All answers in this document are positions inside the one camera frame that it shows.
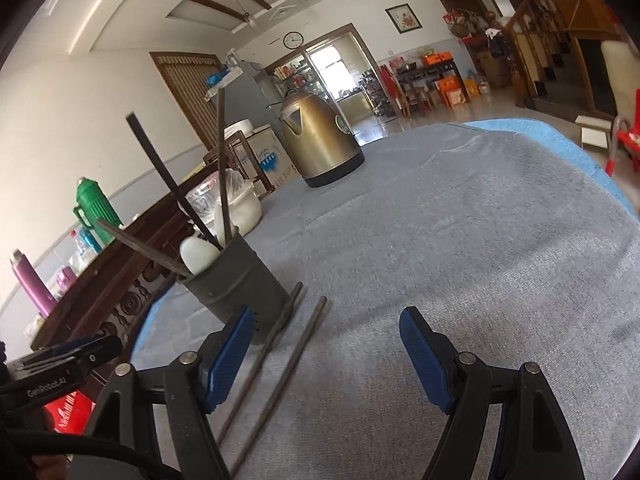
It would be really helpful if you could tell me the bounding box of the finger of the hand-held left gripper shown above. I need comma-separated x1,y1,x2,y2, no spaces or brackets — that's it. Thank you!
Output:
75,336,123,378
12,337,108,367

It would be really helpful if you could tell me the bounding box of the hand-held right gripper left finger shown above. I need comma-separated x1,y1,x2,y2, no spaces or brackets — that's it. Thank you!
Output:
82,305,257,480

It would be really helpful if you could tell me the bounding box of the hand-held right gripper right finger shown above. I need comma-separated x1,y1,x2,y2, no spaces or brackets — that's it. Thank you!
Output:
398,306,585,480

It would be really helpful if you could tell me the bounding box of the grey metal utensil holder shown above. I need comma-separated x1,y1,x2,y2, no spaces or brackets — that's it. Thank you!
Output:
177,232,291,346

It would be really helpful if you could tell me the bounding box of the white plastic spoon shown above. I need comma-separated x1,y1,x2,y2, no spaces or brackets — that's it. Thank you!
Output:
179,234,222,275

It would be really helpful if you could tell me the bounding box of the red bag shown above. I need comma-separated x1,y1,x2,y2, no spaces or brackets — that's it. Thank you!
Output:
42,390,96,433

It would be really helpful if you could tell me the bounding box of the dark carved wooden bench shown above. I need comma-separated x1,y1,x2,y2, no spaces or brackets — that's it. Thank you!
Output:
30,170,273,361

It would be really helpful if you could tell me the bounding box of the purple bottle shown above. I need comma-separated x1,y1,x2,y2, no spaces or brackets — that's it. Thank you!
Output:
10,249,58,318

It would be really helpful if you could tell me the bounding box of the grey tablecloth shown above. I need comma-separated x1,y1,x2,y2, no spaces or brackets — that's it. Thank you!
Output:
131,121,640,480

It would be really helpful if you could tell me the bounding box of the clear bottle with blue label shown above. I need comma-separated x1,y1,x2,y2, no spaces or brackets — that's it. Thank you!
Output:
70,230,103,266

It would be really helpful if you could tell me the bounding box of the green thermos jug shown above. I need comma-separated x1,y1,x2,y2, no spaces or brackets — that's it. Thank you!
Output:
74,177,123,246

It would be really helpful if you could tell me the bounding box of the white bowl with plastic wrap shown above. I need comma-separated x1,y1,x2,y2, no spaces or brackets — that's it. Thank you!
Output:
186,169,263,236

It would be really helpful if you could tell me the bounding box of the white box with blue print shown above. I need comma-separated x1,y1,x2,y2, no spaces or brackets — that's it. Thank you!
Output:
245,127,301,188

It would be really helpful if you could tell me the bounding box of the white rice cooker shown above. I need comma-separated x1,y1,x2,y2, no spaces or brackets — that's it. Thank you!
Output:
222,119,256,138

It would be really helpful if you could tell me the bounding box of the gold electric kettle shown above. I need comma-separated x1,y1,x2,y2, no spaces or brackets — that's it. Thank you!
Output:
277,89,366,190

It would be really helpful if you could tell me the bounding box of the blue cloth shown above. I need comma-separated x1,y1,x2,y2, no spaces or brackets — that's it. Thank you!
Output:
131,119,640,361

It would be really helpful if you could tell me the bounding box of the grey refrigerator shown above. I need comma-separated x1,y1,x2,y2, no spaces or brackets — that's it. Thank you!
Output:
205,57,286,133

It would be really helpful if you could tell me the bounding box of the brown slatted wooden door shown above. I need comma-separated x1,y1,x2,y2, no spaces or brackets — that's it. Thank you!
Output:
150,51,226,151

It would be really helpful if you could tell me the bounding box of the white step stool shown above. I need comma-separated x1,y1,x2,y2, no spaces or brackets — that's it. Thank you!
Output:
575,115,617,151

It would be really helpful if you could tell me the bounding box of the dark wooden side table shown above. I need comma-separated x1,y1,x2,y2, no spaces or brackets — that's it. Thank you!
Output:
395,57,468,111

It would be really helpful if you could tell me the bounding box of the red plastic chair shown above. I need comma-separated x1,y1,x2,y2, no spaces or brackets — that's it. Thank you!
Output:
600,87,640,176

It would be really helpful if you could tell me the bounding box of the wooden staircase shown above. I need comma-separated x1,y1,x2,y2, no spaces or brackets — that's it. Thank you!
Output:
500,0,626,116

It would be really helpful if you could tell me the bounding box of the framed wall picture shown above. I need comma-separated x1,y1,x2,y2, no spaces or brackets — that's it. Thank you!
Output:
385,4,423,35

